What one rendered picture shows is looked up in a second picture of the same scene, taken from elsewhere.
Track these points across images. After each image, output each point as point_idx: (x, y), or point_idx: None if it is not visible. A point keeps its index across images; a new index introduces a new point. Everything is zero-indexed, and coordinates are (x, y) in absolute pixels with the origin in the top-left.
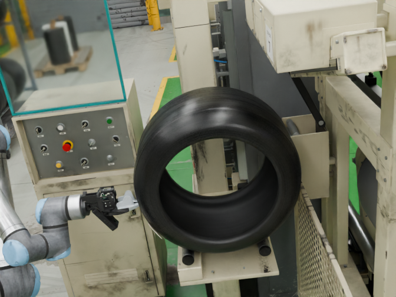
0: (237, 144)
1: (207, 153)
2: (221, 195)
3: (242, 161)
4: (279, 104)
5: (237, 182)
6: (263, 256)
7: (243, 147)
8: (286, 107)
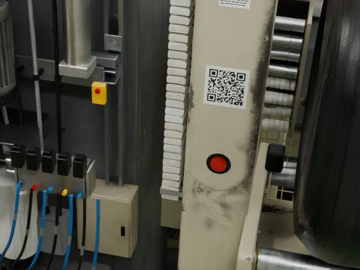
0: (122, 112)
1: (261, 117)
2: (264, 191)
3: (125, 144)
4: (156, 1)
5: (121, 193)
6: None
7: (126, 115)
8: (159, 5)
